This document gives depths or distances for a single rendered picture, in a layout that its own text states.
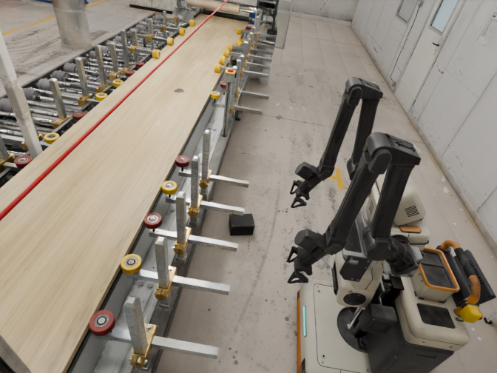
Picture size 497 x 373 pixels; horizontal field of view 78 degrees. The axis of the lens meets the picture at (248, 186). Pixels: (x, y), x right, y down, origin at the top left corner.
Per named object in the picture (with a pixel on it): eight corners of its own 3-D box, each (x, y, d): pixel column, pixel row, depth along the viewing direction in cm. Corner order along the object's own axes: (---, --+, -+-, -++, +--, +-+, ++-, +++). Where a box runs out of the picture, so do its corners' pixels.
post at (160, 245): (171, 306, 140) (167, 236, 110) (168, 313, 138) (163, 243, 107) (163, 304, 140) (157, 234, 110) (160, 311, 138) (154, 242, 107)
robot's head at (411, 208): (413, 183, 128) (401, 157, 121) (430, 219, 112) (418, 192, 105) (379, 196, 134) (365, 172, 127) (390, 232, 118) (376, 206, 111)
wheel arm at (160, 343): (218, 351, 115) (219, 345, 113) (216, 360, 113) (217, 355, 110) (103, 330, 116) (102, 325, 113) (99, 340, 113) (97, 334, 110)
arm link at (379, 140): (431, 149, 77) (418, 130, 85) (374, 149, 79) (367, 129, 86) (388, 262, 105) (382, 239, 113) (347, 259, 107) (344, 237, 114)
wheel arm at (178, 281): (229, 289, 134) (230, 284, 131) (228, 297, 131) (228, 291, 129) (130, 272, 134) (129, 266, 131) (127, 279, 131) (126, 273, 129)
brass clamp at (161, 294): (177, 274, 137) (177, 267, 133) (168, 302, 126) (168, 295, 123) (164, 271, 137) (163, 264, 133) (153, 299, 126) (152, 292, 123)
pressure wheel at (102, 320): (113, 347, 111) (108, 332, 103) (90, 344, 111) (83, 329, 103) (121, 325, 117) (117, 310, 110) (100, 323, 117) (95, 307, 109)
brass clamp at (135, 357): (159, 331, 118) (158, 325, 115) (146, 369, 108) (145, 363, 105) (143, 328, 118) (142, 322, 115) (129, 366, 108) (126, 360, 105)
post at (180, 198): (186, 260, 160) (186, 191, 129) (183, 266, 157) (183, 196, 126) (179, 260, 160) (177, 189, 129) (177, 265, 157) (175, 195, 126)
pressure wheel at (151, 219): (146, 240, 148) (143, 224, 141) (145, 228, 154) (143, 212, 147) (163, 239, 151) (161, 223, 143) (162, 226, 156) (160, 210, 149)
